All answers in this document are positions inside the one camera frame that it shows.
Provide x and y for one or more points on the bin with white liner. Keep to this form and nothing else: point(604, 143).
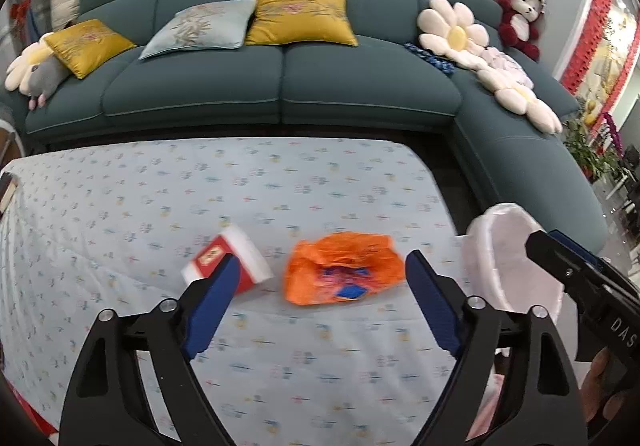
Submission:
point(505, 251)

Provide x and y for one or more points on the light blue printed tablecloth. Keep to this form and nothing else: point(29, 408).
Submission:
point(150, 196)

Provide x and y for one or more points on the grey mouse plush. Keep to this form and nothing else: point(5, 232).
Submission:
point(47, 81)

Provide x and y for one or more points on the round wooden side table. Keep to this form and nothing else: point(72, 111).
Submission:
point(7, 139)

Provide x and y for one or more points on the green potted plant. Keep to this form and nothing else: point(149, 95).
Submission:
point(590, 151)

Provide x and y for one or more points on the yellow embroidered pillow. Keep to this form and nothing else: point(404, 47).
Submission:
point(87, 46)
point(300, 19)

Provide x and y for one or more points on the blue braided band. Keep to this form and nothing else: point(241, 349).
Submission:
point(427, 57)

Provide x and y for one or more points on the light blue embroidered pillow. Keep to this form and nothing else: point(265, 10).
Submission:
point(200, 29)

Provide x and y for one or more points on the red paper cup gold label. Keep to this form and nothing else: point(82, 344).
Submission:
point(220, 251)

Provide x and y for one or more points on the person's right hand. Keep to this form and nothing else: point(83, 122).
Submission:
point(596, 386)

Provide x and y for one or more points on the orange plastic bag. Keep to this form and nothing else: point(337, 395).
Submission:
point(320, 261)

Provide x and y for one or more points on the teal fabric sofa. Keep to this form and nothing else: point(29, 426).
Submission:
point(350, 76)

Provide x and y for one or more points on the cream flower cushion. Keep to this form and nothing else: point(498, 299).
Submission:
point(452, 34)
point(522, 101)
point(22, 64)

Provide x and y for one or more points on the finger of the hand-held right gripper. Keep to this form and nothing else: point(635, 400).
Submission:
point(550, 256)
point(575, 248)

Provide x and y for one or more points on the red bear plush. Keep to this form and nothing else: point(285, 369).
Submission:
point(520, 21)

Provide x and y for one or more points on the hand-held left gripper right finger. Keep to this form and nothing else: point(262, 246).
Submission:
point(435, 306)

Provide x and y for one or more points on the white frilly cloth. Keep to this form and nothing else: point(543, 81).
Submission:
point(505, 66)

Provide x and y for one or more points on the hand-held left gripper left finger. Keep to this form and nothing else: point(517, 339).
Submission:
point(210, 311)

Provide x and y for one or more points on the red cardboard box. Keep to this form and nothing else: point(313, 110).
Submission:
point(32, 416)

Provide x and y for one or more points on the red tassel decoration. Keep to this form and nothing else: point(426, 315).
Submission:
point(20, 10)

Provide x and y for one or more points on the red wall decoration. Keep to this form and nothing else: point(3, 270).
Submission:
point(590, 26)

